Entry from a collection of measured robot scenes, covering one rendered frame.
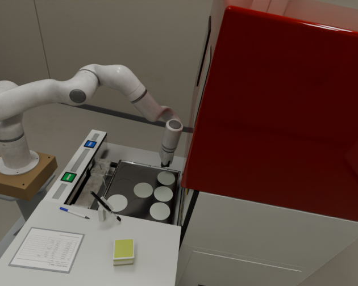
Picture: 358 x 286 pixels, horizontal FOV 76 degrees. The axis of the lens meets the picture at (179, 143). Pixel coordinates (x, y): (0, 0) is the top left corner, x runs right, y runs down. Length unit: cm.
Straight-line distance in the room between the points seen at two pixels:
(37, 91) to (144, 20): 187
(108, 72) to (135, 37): 189
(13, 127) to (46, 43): 222
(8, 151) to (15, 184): 16
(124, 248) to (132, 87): 62
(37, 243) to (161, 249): 47
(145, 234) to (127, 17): 230
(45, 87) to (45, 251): 63
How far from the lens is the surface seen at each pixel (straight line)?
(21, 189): 135
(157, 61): 285
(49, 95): 108
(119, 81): 98
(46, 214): 115
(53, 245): 106
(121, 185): 128
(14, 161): 139
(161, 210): 119
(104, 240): 104
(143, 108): 102
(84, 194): 128
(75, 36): 316
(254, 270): 142
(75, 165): 132
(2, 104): 116
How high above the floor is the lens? 188
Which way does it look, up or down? 39 degrees down
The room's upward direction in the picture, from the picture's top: 12 degrees clockwise
